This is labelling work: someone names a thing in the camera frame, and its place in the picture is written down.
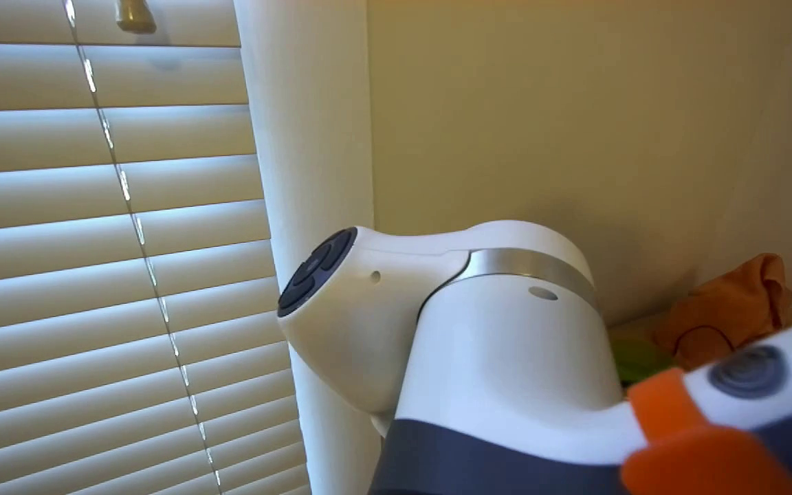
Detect white window blinds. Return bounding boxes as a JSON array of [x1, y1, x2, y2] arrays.
[[0, 0, 310, 495]]

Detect orange cloth towel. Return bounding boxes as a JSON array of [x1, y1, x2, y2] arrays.
[[652, 253, 792, 375]]

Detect beaded blind cord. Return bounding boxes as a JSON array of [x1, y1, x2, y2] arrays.
[[63, 0, 226, 495]]

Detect brass blind fitting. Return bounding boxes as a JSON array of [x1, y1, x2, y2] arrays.
[[112, 0, 160, 35]]

